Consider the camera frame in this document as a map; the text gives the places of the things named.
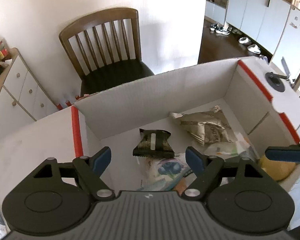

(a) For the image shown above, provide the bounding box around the yellow plush bread toy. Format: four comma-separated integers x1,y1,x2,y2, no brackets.
258,155,296,181

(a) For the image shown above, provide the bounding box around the silver foil snack bag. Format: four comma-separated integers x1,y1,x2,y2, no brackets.
170,105,237,146

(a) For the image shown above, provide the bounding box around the blue white snack packet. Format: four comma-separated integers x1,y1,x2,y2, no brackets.
137,153,192,191

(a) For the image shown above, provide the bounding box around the black gold snack packet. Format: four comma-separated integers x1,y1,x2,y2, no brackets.
133,128,175,159

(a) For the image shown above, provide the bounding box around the white grey paper bag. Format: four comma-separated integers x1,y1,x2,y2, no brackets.
203,133,258,161

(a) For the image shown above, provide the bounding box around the red cardboard shoe box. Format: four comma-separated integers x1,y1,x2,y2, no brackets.
75,57,300,191

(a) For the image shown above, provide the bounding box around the white drawer sideboard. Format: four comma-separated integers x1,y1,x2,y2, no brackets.
0,48,58,140

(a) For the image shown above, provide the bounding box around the far wooden chair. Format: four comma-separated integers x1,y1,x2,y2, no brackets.
59,7,153,97

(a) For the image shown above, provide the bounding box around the white wall cabinet unit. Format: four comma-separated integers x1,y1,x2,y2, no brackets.
205,0,300,79

